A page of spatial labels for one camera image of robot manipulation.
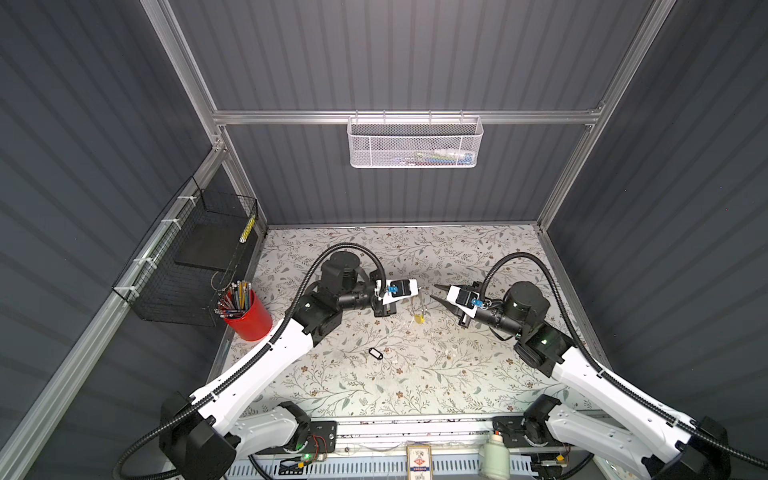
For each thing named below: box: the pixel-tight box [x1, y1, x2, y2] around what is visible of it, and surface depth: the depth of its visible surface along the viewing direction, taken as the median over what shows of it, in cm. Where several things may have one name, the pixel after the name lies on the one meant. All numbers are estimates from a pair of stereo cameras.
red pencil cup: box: [214, 280, 273, 342], surface depth 86 cm
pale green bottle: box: [479, 434, 510, 480], surface depth 66 cm
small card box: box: [406, 445, 433, 480], surface depth 71 cm
